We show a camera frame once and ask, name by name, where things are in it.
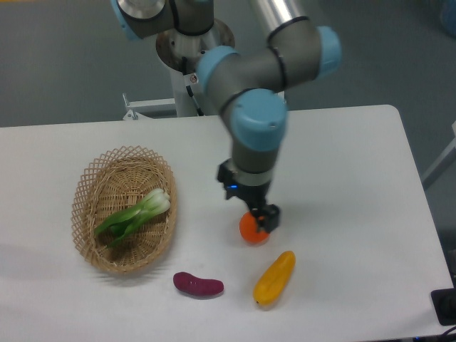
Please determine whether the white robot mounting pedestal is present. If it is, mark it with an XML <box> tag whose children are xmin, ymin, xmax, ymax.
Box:
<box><xmin>122</xmin><ymin>18</ymin><xmax>236</xmax><ymax>120</ymax></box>

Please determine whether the black cable on pedestal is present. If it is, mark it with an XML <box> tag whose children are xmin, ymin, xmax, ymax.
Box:
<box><xmin>181</xmin><ymin>56</ymin><xmax>206</xmax><ymax>117</ymax></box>

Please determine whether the purple sweet potato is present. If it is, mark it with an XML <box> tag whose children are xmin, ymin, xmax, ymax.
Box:
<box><xmin>172</xmin><ymin>272</ymin><xmax>224</xmax><ymax>297</ymax></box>

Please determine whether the yellow mango fruit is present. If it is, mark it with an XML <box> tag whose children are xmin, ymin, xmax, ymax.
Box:
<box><xmin>252</xmin><ymin>251</ymin><xmax>296</xmax><ymax>306</ymax></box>

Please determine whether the oval woven wicker basket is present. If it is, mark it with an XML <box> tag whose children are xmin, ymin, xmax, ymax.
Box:
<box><xmin>71</xmin><ymin>146</ymin><xmax>177</xmax><ymax>274</ymax></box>

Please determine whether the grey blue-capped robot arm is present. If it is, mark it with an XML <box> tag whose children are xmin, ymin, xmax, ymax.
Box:
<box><xmin>111</xmin><ymin>1</ymin><xmax>341</xmax><ymax>233</ymax></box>

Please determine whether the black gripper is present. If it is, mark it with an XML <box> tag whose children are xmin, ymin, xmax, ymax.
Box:
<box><xmin>217</xmin><ymin>159</ymin><xmax>281</xmax><ymax>232</ymax></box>

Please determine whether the green bok choy vegetable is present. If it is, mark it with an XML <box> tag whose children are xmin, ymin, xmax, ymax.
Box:
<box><xmin>93</xmin><ymin>188</ymin><xmax>171</xmax><ymax>248</ymax></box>

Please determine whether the black device at table corner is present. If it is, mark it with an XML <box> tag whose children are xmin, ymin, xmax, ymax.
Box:
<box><xmin>430</xmin><ymin>288</ymin><xmax>455</xmax><ymax>326</ymax></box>

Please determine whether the orange mandarin fruit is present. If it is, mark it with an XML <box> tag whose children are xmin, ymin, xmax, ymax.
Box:
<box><xmin>239</xmin><ymin>212</ymin><xmax>269</xmax><ymax>245</ymax></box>

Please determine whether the white metal frame leg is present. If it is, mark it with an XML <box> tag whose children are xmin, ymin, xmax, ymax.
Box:
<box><xmin>421</xmin><ymin>123</ymin><xmax>455</xmax><ymax>191</ymax></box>

